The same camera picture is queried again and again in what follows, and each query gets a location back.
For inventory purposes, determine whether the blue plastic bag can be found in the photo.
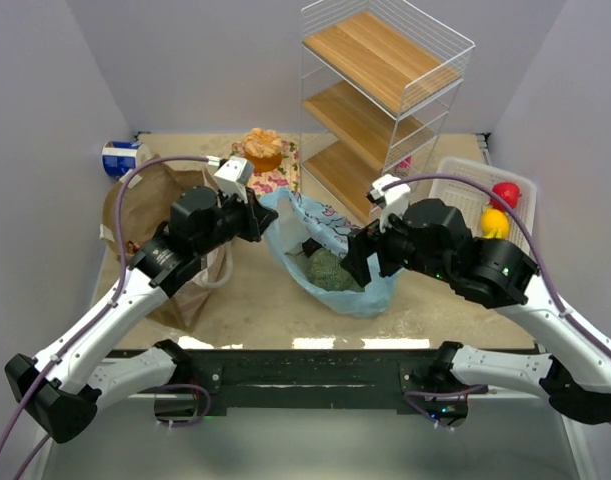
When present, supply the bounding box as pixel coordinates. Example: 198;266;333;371
260;187;396;318

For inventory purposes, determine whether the red apple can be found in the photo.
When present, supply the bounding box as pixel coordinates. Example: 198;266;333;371
492;182;521;209

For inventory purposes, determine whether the purple cable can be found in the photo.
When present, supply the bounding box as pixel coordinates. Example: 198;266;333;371
0;154;221;480
369;173;611;431

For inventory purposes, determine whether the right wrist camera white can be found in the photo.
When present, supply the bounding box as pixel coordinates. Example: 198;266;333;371
366;174;411;233

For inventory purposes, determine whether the white wire wooden shelf rack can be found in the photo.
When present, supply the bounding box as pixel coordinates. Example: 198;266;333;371
299;1;476;222

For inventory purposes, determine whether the peeled orange on cup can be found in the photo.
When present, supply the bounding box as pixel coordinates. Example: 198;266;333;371
242;128;282;173

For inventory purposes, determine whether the floral pattern tray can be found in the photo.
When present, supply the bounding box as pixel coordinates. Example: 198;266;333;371
231;140;301;197

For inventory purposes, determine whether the dark avocado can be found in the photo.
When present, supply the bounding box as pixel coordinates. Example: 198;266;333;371
301;238;322;258

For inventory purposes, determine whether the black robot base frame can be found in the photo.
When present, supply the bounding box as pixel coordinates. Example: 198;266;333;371
161;341;474;426

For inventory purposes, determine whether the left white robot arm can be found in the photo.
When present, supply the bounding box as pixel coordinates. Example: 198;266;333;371
5;187;279;443

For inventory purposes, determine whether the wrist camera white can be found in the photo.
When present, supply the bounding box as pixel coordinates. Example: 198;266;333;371
366;174;411;233
214;156;254;204

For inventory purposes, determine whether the white plastic fruit basket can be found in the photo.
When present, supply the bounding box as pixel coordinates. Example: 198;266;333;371
429;157;537;236

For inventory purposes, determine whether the brown paper grocery bag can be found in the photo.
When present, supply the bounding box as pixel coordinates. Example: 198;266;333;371
100;162;233;332

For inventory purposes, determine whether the yellow lemon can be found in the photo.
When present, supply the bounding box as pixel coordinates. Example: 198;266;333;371
480;208;510;239

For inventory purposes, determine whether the green melon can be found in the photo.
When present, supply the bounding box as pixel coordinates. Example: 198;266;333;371
305;248;364;292

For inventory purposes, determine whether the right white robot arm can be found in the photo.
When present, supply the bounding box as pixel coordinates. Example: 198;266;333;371
341;199;611;425

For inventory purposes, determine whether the blue white paper roll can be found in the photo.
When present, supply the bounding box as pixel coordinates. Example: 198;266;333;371
101;141;153;179

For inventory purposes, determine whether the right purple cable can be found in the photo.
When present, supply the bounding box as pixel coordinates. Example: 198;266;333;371
369;173;611;431

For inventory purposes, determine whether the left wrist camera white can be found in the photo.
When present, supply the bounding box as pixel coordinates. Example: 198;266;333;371
214;156;254;204

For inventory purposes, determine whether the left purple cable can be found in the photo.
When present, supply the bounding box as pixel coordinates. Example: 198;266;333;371
0;154;221;480

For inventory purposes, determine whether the red snack packet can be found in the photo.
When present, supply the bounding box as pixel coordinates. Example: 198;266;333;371
126;241;140;255

